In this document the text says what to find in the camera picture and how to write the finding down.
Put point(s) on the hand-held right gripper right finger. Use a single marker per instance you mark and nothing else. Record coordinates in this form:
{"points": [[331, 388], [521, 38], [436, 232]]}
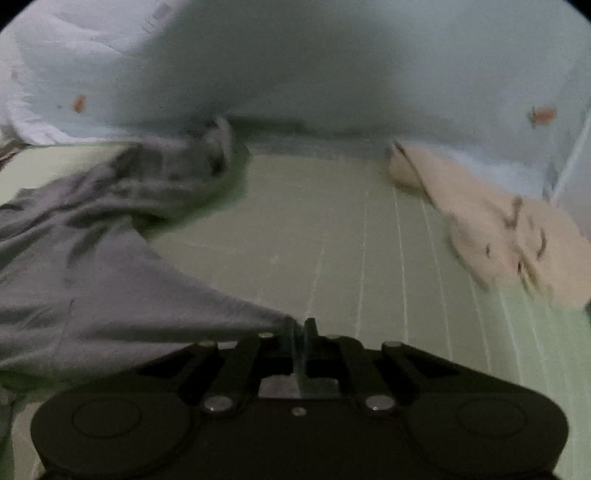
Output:
{"points": [[323, 353]]}

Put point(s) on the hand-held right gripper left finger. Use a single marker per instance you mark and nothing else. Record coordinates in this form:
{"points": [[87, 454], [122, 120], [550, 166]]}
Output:
{"points": [[277, 350]]}

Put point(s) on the carrot print light blue curtain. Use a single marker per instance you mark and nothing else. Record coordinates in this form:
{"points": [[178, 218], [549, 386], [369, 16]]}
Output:
{"points": [[323, 69]]}

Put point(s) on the green checked mat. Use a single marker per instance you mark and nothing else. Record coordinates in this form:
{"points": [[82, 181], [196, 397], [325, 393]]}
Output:
{"points": [[323, 230]]}

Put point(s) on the beige garment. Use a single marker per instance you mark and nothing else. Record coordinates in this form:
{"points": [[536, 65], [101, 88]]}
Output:
{"points": [[485, 217]]}

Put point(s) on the grey garment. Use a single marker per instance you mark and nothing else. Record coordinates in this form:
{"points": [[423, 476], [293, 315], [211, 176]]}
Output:
{"points": [[92, 300]]}

